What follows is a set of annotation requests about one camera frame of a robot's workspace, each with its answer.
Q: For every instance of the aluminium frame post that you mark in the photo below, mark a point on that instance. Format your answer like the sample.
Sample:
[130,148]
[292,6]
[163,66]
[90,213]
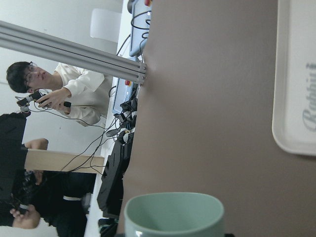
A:
[42,45]

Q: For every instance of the person in white shirt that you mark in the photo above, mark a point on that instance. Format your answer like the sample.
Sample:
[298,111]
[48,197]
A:
[75,92]

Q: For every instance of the green cup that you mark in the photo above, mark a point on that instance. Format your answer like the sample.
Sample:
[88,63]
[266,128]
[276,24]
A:
[174,214]

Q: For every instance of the black slotted stand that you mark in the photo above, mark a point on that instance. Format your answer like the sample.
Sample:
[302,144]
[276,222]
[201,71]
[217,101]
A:
[111,191]

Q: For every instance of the teach pendant tablet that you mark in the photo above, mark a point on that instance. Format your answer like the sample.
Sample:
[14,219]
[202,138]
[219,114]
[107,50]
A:
[140,24]
[124,90]

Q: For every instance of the cream rabbit tray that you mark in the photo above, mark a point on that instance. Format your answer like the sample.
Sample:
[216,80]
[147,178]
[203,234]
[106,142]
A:
[294,109]

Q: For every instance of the person in black clothes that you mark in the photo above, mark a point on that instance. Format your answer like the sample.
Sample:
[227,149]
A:
[26,196]

